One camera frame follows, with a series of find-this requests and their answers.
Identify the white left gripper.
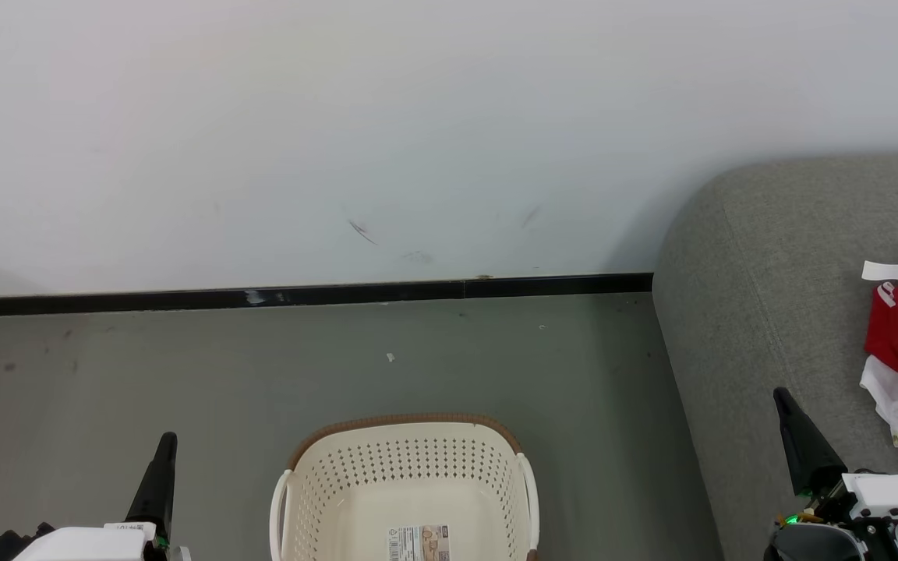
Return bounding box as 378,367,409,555
12,432,193,561

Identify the grey fabric sofa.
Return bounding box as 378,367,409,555
652,152,898,561

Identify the cream perforated laundry basket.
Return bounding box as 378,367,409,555
270,413,541,561

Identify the paper basket label sticker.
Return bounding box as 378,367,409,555
387,524,451,561

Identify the black wall baseboard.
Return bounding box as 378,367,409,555
0,273,654,318

